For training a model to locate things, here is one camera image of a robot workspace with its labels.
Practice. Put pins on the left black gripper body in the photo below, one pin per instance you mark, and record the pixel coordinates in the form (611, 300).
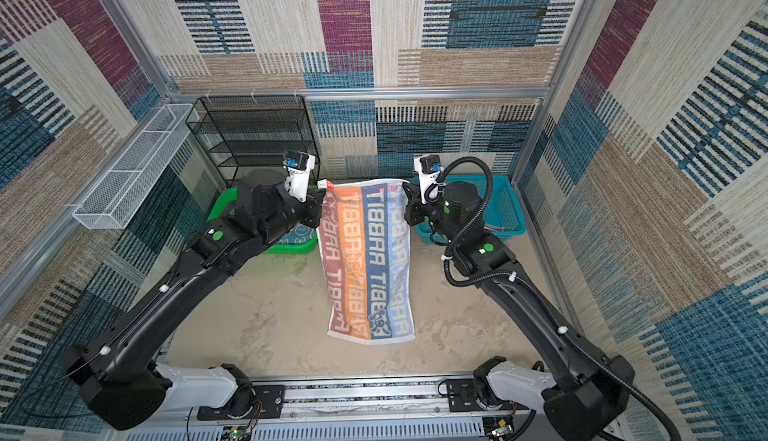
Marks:
(310, 210)

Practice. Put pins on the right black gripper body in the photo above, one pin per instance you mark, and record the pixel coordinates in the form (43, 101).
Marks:
(418, 211)

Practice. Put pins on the pink orange print towel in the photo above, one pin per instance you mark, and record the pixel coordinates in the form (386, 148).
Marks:
(365, 249)

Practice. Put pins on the blue rabbit print towel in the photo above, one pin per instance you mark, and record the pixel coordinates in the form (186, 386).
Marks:
(299, 235)

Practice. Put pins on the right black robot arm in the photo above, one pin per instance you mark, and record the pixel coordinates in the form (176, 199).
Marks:
(580, 391)

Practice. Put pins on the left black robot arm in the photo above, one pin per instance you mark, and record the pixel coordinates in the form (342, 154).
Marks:
(117, 375)

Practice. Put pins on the green plastic basket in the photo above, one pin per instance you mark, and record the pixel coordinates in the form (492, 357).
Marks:
(229, 196)

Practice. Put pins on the teal plastic basket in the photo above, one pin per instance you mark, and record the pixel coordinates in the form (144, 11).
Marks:
(504, 215)

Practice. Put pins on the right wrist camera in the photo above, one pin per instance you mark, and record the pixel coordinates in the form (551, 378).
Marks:
(428, 168)

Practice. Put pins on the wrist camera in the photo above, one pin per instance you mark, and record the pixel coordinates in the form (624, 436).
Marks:
(299, 166)
(428, 168)

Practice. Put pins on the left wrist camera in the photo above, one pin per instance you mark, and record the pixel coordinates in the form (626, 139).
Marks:
(299, 166)

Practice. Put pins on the black wire shelf rack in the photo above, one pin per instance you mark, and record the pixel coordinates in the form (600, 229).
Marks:
(240, 134)

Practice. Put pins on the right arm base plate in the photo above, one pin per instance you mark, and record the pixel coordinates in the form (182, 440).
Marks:
(462, 397)

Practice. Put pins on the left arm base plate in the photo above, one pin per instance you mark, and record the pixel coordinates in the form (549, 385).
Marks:
(264, 402)

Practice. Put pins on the white wire mesh tray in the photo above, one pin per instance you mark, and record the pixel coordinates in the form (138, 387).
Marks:
(114, 200)

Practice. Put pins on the aluminium front rail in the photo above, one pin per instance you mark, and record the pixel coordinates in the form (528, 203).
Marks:
(360, 396)

